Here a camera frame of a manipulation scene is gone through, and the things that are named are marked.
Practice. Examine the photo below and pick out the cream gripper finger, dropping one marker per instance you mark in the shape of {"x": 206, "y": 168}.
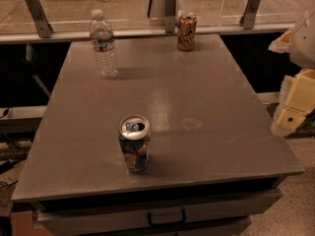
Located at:
{"x": 282, "y": 43}
{"x": 297, "y": 100}

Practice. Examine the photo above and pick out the blue silver redbull can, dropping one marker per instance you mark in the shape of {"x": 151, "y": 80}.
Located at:
{"x": 134, "y": 140}

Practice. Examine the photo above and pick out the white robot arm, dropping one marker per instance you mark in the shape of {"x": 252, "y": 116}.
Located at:
{"x": 302, "y": 42}

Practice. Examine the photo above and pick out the orange patterned soda can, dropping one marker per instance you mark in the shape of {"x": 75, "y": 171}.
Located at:
{"x": 186, "y": 30}

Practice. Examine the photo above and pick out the clear plastic water bottle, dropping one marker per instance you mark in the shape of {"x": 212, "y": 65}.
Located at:
{"x": 103, "y": 43}

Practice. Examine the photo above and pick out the right metal rail bracket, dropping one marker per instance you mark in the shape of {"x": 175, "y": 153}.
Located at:
{"x": 249, "y": 17}

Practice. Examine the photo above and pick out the metal rail bracket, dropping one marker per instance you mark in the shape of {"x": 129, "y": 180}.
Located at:
{"x": 249, "y": 17}
{"x": 42, "y": 25}
{"x": 170, "y": 15}

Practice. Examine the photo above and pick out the middle metal rail bracket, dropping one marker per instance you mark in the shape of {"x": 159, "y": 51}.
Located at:
{"x": 170, "y": 15}

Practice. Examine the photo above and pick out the grey drawer with black handle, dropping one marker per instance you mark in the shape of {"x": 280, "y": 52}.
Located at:
{"x": 214, "y": 215}

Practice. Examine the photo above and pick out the left metal rail bracket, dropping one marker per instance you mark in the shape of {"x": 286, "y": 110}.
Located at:
{"x": 42, "y": 25}

